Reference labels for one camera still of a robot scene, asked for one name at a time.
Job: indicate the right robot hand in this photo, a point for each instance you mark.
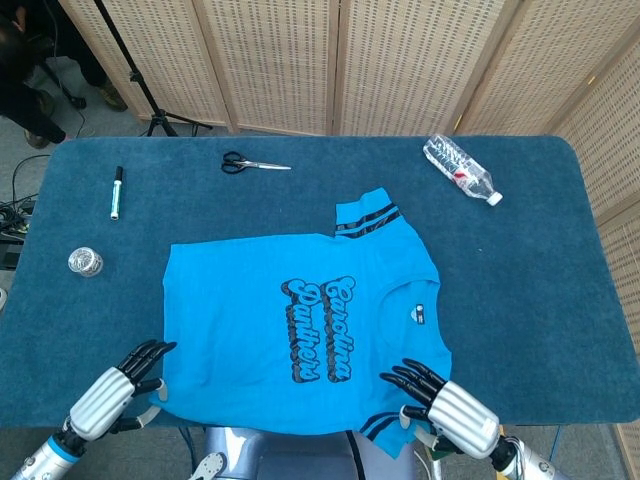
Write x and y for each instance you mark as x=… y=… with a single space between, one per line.
x=462 y=417

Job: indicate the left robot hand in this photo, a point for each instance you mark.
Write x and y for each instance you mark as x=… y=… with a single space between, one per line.
x=100 y=402

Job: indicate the blue printed t-shirt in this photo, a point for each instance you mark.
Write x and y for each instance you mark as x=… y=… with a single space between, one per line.
x=235 y=320

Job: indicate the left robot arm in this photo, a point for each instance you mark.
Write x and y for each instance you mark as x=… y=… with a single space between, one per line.
x=45 y=457

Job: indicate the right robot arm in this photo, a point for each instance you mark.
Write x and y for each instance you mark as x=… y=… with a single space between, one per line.
x=530 y=465

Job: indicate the white perforated plate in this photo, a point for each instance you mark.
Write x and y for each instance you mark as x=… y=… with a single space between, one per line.
x=210 y=466

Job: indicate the blue carpet table cover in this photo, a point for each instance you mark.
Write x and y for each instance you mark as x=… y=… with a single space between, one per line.
x=525 y=300

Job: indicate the round clear clip box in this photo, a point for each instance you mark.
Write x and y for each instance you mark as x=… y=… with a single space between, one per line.
x=85 y=261

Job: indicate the grey robot torso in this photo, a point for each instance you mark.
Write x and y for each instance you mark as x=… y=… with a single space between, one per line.
x=280 y=457

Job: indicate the green white marker pen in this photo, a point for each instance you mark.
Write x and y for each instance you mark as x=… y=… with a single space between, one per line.
x=117 y=197

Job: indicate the clear plastic water bottle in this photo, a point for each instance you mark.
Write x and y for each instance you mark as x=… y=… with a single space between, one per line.
x=460 y=167

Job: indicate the person in black clothes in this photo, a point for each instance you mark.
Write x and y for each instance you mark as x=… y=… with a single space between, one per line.
x=20 y=100

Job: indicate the black tripod stand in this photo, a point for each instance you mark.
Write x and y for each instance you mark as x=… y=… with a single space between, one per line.
x=134 y=76

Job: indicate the woven wooden folding screen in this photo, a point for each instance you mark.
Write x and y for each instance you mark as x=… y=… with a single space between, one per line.
x=280 y=60

